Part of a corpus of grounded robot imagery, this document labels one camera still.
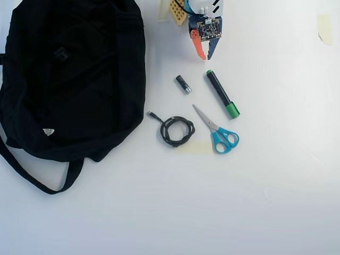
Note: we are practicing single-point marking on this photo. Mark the navy gripper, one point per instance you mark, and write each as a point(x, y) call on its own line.
point(200, 48)

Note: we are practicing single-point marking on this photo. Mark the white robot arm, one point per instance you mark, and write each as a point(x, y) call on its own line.
point(204, 6)

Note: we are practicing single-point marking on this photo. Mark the black fabric bag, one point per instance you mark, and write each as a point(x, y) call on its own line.
point(79, 101)

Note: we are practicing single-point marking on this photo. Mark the black AA battery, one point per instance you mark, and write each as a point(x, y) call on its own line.
point(183, 84)

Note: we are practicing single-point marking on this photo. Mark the yellow perforated plastic part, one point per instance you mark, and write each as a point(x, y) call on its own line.
point(177, 14)

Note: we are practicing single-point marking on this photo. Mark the black marker green cap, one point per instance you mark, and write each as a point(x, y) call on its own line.
point(220, 91)

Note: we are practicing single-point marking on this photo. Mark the beige tape strip by base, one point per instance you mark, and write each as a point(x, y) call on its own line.
point(162, 12)

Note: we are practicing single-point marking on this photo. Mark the long beige masking tape strip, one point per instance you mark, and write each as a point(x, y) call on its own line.
point(194, 148)

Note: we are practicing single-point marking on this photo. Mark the short beige masking tape strip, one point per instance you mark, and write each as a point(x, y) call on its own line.
point(325, 29)

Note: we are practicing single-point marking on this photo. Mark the bare camera circuit board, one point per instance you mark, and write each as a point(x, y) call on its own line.
point(210, 31)

